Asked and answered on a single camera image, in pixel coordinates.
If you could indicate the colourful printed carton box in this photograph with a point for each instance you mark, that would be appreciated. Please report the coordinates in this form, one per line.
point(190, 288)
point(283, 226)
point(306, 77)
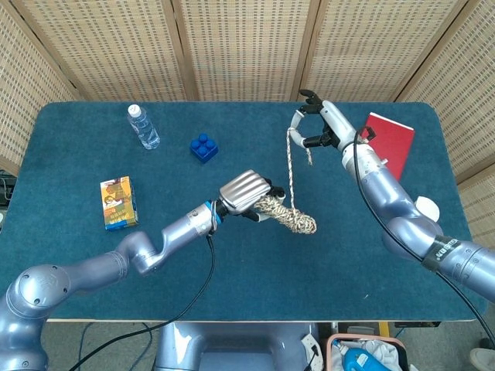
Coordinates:
point(116, 201)

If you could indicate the clear plastic water bottle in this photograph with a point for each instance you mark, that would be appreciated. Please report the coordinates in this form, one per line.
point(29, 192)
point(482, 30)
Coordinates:
point(145, 129)

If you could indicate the blue-grey robot torso base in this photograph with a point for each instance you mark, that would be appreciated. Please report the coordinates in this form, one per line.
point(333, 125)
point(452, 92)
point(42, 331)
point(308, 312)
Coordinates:
point(232, 344)

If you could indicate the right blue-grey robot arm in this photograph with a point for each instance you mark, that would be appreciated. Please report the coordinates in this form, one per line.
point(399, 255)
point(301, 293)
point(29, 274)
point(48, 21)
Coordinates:
point(402, 220)

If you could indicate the white paper cup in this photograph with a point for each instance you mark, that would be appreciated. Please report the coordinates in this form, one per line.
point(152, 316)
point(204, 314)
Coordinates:
point(427, 206)

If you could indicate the white cloth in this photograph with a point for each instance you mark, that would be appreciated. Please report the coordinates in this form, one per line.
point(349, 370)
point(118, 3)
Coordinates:
point(383, 349)

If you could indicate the blue toy building block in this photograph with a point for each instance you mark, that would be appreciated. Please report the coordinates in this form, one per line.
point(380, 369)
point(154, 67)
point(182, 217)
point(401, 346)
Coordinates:
point(203, 150)

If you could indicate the blue plastic bottle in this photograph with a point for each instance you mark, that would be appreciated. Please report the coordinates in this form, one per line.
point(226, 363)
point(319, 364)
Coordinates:
point(356, 361)

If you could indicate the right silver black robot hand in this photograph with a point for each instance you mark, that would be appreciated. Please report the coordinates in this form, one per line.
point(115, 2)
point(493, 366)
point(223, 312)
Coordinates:
point(336, 123)

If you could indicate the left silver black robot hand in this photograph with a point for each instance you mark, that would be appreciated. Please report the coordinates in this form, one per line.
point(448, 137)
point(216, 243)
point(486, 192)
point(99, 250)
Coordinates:
point(245, 191)

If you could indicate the white power strip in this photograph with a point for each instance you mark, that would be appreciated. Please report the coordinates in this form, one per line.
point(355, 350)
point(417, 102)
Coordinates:
point(311, 348)

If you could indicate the pink plastic basket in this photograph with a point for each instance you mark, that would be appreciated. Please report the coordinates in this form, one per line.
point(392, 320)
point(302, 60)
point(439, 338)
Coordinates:
point(329, 351)

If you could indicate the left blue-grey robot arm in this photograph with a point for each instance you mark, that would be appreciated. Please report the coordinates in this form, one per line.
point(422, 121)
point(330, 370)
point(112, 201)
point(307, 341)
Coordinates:
point(135, 255)

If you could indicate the red notebook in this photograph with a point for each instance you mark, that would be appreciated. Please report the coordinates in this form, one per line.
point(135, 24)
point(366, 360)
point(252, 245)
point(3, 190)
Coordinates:
point(390, 143)

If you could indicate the white shoe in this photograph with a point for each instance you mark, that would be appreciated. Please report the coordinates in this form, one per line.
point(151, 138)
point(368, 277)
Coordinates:
point(483, 359)

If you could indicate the woven bamboo folding screen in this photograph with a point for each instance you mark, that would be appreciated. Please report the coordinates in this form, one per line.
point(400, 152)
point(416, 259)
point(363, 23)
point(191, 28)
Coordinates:
point(247, 46)

